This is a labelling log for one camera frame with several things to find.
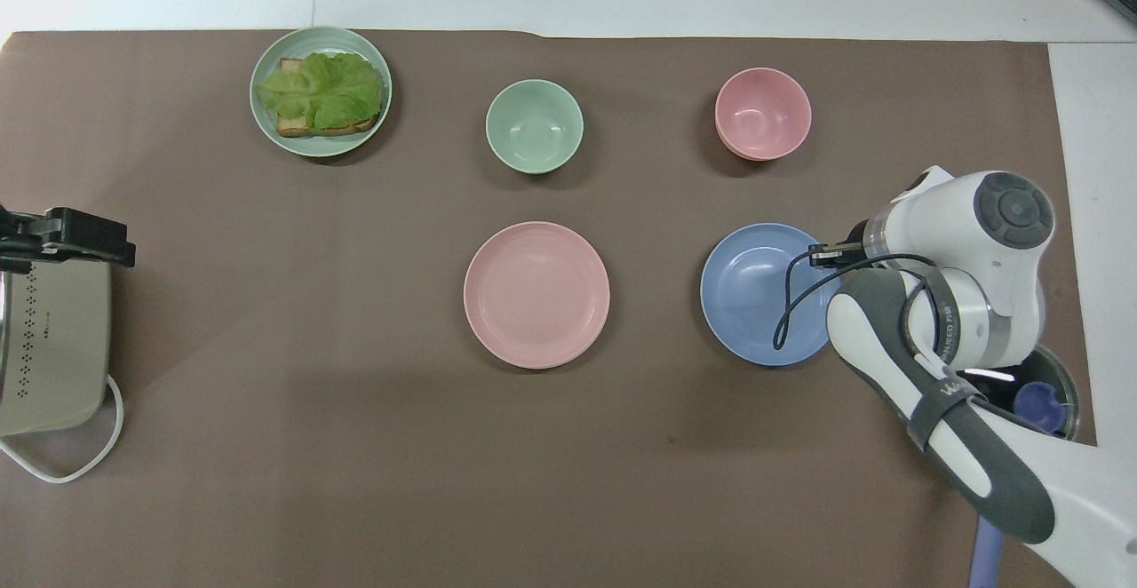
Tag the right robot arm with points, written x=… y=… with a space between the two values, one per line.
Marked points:
x=968 y=215

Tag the dark round pot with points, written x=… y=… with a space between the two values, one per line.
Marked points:
x=1068 y=393

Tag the green plate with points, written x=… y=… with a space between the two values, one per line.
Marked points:
x=266 y=131

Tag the black stand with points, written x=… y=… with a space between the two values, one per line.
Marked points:
x=80 y=234

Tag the beige appliance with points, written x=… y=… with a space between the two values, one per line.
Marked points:
x=53 y=348

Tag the toast bread slice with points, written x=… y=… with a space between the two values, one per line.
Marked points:
x=293 y=126

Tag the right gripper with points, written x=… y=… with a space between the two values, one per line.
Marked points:
x=858 y=233

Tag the pink bowl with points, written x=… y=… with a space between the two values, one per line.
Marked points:
x=762 y=113

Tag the pink plate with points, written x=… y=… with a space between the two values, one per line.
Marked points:
x=536 y=295

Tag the blue cup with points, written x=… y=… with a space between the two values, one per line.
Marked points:
x=1039 y=403

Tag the blue plate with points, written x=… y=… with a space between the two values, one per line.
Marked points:
x=746 y=295

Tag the green bowl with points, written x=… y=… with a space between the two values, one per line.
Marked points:
x=534 y=126

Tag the green lettuce leaf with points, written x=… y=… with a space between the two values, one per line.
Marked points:
x=324 y=86

